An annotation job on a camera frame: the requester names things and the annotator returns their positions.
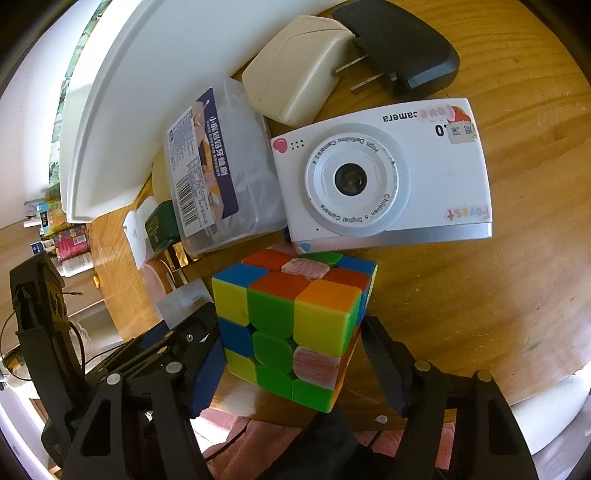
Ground white paper packet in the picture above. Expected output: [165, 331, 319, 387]
[157, 281, 216, 331]

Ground small white plastic clip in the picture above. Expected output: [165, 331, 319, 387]
[122, 196, 160, 271]

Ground small dark green box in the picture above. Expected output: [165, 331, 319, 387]
[144, 199, 182, 257]

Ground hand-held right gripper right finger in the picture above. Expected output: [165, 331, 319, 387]
[360, 316, 541, 480]

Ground multicolour puzzle cube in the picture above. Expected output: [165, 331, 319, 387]
[211, 246, 378, 414]

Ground pink cloth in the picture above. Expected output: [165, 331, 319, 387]
[193, 406, 462, 480]

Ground gold foil item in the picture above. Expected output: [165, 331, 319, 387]
[161, 242, 188, 271]

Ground dark cloth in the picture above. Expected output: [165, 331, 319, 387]
[298, 408, 365, 480]

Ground cream plastic box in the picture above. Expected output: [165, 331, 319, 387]
[241, 15, 356, 126]

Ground white storage bin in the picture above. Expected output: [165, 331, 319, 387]
[59, 0, 343, 225]

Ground white plastic bottle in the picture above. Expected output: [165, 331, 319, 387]
[60, 255, 94, 278]

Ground pink patterned packet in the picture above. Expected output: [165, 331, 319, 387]
[54, 231, 89, 260]

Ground beige round pouch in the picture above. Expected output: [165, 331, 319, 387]
[151, 150, 173, 204]

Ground black plug charger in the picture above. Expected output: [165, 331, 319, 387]
[331, 0, 461, 99]

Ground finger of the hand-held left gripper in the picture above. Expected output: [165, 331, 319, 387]
[87, 307, 221, 389]

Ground clear plastic box blue label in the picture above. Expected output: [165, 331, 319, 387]
[164, 76, 290, 257]

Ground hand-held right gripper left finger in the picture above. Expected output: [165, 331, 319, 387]
[61, 323, 228, 480]

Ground white toy digital camera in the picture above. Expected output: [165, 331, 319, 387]
[270, 98, 495, 254]

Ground black cable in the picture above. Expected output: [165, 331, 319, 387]
[0, 311, 28, 386]

